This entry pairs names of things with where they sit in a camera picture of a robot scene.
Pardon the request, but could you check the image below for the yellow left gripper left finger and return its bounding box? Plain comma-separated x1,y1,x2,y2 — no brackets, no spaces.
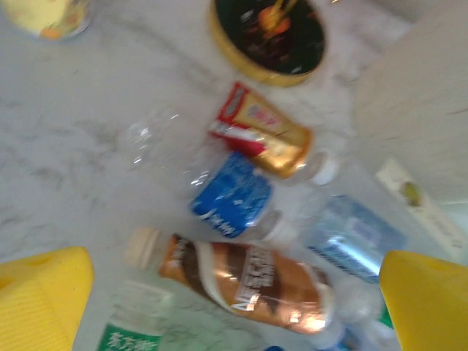
0,246,95,351

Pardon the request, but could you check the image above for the dark blue label clear bottle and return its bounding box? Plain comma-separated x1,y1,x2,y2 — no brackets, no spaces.
118,107,297,244

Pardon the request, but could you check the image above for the green cap clear bottle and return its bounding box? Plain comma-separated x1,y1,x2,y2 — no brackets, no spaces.
376,303,396,330

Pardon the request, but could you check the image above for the red gold label bottle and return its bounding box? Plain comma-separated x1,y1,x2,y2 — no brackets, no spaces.
208,80,339,186

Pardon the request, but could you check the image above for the yellow can silver lid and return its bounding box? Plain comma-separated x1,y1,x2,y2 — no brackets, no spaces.
0,0,92,39

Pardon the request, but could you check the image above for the light blue label bottle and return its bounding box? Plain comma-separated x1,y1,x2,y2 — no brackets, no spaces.
292,182,410,286

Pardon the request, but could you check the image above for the brown coffee drink bottle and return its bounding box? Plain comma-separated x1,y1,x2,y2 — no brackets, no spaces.
123,226,337,336

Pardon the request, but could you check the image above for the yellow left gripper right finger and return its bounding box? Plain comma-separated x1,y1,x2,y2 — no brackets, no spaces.
379,250,468,351

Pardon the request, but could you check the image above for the gold glass rack black base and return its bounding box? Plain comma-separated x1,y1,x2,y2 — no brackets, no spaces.
208,0,327,88

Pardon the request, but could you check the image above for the white box gold emblem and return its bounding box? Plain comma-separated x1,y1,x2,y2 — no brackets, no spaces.
375,156,467,263

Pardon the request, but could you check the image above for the green label clear bottle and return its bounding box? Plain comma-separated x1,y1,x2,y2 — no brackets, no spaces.
97,279,175,351

